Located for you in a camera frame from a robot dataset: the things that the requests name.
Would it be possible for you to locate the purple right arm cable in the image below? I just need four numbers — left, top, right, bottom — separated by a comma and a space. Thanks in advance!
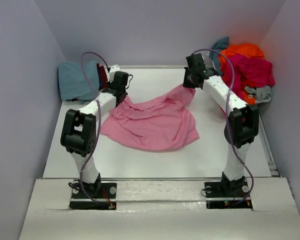
191, 48, 255, 208

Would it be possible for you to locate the magenta t shirt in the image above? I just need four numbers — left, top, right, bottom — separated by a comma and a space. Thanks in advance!
220, 54, 276, 95

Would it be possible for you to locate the orange t shirt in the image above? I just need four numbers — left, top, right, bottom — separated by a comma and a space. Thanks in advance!
215, 43, 265, 105

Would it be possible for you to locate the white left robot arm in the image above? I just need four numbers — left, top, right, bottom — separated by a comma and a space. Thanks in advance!
60, 71, 133, 199

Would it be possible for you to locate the grey t shirt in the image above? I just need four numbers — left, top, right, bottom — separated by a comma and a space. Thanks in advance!
244, 85, 272, 104

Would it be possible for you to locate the folded light blue t shirt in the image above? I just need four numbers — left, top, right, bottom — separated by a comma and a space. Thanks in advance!
57, 60, 99, 101

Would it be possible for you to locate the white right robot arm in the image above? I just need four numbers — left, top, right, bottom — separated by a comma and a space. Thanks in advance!
183, 50, 259, 204

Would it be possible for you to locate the teal t shirt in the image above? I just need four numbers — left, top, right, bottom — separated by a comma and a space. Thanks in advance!
208, 36, 230, 71

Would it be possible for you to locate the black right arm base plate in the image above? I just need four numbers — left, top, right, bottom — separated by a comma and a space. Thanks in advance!
200, 181, 253, 210

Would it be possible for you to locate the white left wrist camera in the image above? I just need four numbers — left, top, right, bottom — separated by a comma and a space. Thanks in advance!
108, 64, 121, 82

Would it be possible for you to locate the folded dark red t shirt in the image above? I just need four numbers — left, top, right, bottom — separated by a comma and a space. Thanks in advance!
96, 63, 109, 91

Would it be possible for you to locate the pink t shirt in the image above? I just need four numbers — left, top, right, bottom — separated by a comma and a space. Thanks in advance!
100, 85, 200, 152

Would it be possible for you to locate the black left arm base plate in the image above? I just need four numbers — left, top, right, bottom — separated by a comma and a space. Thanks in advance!
68, 179, 117, 211

